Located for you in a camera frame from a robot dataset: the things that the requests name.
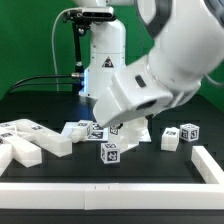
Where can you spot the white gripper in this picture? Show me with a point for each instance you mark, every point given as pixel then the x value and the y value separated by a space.
pixel 145 87

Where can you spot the white chair seat part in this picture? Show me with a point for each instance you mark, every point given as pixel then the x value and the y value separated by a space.
pixel 132 133

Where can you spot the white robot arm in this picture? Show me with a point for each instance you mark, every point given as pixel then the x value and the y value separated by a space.
pixel 188 44

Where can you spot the white chair part far left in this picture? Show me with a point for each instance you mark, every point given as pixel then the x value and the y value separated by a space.
pixel 17 145

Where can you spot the white paper marker sheet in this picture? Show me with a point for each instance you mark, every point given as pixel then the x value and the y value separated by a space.
pixel 98 133

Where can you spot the white marker cube front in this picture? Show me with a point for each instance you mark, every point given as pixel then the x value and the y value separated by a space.
pixel 110 153

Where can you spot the white marker cube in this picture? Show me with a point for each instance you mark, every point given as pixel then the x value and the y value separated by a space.
pixel 189 132
pixel 110 153

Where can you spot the white marker cube right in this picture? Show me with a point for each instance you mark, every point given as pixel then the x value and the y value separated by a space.
pixel 189 132

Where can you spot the white front fence bar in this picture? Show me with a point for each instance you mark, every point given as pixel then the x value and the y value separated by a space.
pixel 111 196

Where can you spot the black camera on stand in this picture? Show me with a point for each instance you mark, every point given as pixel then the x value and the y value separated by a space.
pixel 81 19

